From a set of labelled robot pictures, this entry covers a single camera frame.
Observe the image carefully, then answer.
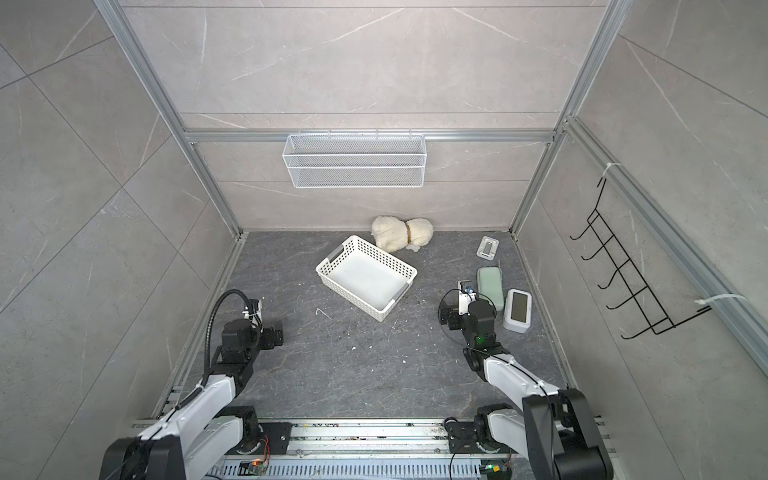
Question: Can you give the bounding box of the white perforated plastic bin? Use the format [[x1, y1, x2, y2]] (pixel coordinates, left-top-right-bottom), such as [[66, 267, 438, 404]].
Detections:
[[315, 235, 418, 322]]

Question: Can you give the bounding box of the aluminium rail at front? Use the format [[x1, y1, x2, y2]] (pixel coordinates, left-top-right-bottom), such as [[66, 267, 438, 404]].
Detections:
[[131, 418, 619, 463]]

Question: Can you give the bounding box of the small clear plastic case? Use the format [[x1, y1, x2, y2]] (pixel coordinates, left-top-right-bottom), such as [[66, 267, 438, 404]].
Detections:
[[476, 236, 499, 261]]

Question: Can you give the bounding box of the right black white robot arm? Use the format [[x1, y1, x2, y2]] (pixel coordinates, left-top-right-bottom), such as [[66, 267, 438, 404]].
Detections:
[[437, 298, 614, 479]]

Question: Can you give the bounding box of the small white stick debris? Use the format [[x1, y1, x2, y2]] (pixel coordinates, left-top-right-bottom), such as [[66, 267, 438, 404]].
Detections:
[[315, 308, 332, 320]]

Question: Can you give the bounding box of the white wire mesh wall basket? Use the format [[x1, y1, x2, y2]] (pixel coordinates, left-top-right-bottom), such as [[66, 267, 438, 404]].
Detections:
[[282, 133, 428, 189]]

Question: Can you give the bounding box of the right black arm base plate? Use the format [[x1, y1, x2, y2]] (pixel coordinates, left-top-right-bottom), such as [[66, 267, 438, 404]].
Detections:
[[442, 417, 516, 454]]

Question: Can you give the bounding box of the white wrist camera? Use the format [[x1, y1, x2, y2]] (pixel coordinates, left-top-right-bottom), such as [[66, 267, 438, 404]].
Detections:
[[458, 280, 477, 316], [244, 298, 263, 330]]

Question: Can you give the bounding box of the white digital clock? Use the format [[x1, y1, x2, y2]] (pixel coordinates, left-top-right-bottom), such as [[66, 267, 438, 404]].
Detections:
[[503, 289, 533, 334]]

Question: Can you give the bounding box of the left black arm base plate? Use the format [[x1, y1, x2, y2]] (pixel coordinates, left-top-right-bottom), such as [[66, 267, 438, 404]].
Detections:
[[227, 422, 293, 456]]

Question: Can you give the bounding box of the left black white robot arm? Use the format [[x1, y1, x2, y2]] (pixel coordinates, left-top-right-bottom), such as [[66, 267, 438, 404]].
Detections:
[[99, 289, 283, 479]]

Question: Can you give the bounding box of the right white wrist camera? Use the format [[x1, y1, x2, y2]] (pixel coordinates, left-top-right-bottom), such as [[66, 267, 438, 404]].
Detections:
[[458, 280, 477, 316]]

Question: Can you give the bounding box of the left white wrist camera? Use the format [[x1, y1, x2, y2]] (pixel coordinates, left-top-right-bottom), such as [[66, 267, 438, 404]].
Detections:
[[244, 298, 263, 330]]

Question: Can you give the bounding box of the cream plush toy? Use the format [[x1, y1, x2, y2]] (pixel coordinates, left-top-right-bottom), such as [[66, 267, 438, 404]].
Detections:
[[371, 216, 434, 253]]

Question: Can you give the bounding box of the green rectangular case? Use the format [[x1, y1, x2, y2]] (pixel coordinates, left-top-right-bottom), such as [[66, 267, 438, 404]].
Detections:
[[476, 266, 505, 312]]

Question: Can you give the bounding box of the black wire hook rack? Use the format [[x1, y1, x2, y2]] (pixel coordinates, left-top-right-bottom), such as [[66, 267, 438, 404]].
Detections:
[[569, 178, 713, 341]]

